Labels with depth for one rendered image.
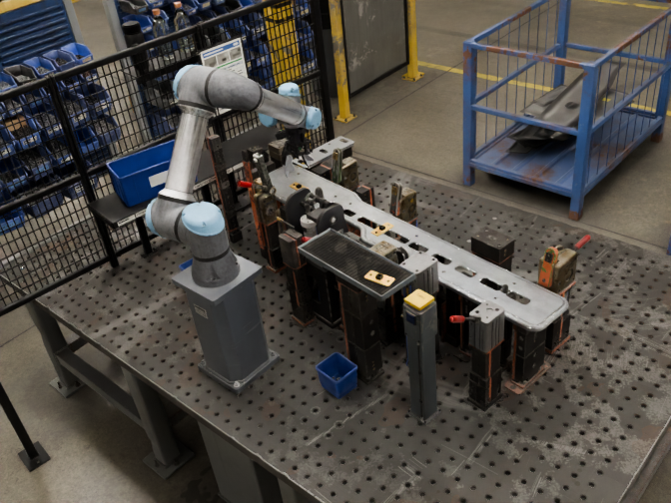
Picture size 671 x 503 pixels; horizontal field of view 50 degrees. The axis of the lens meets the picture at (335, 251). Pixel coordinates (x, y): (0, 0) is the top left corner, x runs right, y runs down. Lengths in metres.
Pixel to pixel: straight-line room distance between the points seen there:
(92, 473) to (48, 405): 0.53
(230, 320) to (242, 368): 0.21
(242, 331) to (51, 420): 1.53
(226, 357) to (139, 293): 0.72
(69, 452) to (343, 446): 1.59
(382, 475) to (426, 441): 0.18
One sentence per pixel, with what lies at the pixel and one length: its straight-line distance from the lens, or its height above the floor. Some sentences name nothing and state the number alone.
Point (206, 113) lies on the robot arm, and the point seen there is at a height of 1.55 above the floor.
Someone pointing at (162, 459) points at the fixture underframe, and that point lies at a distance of 3.21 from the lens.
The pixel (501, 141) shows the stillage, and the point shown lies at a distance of 4.91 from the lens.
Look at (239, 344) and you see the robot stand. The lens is 2.35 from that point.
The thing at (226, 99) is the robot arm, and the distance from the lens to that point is 2.18.
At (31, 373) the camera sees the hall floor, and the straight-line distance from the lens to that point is 3.95.
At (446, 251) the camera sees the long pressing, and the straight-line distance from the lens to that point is 2.42.
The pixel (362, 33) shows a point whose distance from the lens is 5.73.
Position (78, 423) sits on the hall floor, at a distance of 3.58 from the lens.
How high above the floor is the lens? 2.42
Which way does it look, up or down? 35 degrees down
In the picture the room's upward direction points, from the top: 7 degrees counter-clockwise
